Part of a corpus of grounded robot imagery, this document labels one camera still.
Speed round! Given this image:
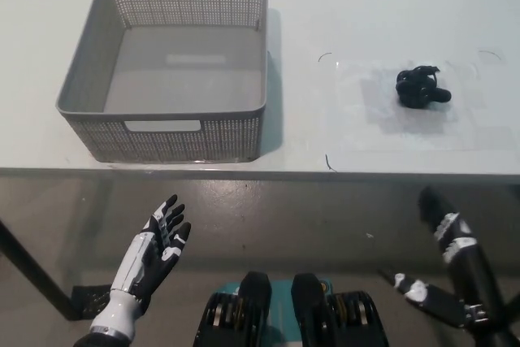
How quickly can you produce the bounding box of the white and black left hand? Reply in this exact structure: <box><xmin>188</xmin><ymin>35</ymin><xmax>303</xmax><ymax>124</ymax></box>
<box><xmin>89</xmin><ymin>194</ymin><xmax>192</xmax><ymax>340</ymax></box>

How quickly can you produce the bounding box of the teal robot body panel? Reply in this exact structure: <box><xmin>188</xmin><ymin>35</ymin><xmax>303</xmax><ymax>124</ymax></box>
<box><xmin>210</xmin><ymin>276</ymin><xmax>335</xmax><ymax>347</ymax></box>

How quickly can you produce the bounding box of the black left robot body block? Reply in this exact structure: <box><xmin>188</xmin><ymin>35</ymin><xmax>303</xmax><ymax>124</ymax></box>
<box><xmin>193</xmin><ymin>270</ymin><xmax>272</xmax><ymax>347</ymax></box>

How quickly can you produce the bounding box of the black table leg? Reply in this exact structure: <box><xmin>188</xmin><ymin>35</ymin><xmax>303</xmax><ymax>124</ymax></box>
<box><xmin>0</xmin><ymin>219</ymin><xmax>85</xmax><ymax>320</ymax></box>

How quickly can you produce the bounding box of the white and black right hand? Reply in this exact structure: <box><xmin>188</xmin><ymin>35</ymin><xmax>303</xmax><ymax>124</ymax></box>
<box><xmin>379</xmin><ymin>186</ymin><xmax>505</xmax><ymax>328</ymax></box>

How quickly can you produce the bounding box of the grey perforated plastic basket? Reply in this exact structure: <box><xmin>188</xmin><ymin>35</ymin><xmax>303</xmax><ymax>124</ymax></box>
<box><xmin>55</xmin><ymin>0</ymin><xmax>269</xmax><ymax>163</ymax></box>

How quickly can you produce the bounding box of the black robot body block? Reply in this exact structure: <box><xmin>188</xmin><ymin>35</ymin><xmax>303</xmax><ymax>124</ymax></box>
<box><xmin>193</xmin><ymin>270</ymin><xmax>272</xmax><ymax>347</ymax></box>
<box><xmin>291</xmin><ymin>271</ymin><xmax>391</xmax><ymax>347</ymax></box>

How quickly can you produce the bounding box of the black right robot body block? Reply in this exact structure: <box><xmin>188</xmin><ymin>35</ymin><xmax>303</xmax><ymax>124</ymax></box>
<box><xmin>291</xmin><ymin>271</ymin><xmax>391</xmax><ymax>347</ymax></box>

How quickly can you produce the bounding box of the black floor tape patch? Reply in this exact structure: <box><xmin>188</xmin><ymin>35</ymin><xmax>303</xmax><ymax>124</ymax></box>
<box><xmin>71</xmin><ymin>284</ymin><xmax>117</xmax><ymax>320</ymax></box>

